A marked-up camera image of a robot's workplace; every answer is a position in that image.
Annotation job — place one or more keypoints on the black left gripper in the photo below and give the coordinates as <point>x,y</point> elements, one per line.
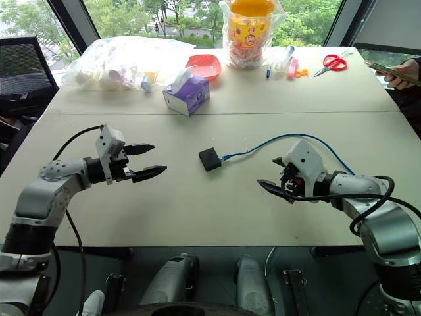
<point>120,164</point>

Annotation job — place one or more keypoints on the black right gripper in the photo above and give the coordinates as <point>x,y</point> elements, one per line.
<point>291,179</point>

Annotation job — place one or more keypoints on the dark round robot base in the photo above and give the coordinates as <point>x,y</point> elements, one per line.
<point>184,311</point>

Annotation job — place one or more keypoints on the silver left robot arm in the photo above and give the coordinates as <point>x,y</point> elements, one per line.
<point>42,194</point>

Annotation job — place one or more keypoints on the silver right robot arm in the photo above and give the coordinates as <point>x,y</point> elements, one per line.
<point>385,227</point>

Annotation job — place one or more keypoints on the small black adapter box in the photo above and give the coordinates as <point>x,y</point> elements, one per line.
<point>210,159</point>

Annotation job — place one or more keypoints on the person's bare hand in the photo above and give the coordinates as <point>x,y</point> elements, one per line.
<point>409,69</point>

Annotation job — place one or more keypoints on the small bottle blue cap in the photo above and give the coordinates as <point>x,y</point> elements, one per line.
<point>146,84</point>

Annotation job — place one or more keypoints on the purple tissue box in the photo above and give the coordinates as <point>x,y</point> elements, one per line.
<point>189,93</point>

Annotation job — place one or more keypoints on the large clear plastic bag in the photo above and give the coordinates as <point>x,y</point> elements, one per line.
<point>125,61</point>

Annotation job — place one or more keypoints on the blue pen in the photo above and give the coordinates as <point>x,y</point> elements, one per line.
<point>268,71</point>

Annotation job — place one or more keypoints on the small orange pieces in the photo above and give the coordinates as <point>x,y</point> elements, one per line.
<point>301,73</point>

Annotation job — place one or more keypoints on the pink rectangular case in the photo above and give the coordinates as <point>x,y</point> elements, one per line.
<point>292,68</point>

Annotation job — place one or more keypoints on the red plastic bowl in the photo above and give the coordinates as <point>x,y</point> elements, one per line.
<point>204,67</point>

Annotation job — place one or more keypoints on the grey rounded robot leg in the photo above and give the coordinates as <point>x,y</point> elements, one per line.
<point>251,283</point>
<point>171,279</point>

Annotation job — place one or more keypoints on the yellow candy jar orange lid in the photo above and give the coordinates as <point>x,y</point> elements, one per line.
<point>250,33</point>

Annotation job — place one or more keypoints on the white shoe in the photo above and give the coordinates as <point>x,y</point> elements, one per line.
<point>95,303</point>

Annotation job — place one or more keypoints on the person's dark clothing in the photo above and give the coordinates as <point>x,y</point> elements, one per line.
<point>411,108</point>

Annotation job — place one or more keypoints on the black mesh office chair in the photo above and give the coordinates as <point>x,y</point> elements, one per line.
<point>23,69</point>

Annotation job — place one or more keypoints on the clear bag around jar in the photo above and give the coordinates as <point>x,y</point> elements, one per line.
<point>278,19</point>

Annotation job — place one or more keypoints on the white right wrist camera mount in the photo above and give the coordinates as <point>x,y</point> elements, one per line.
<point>307,161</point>

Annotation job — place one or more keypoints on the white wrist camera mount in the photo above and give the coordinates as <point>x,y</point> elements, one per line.
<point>110,141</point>
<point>307,161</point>

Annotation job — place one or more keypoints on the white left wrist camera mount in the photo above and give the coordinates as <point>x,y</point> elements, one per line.
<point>110,141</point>

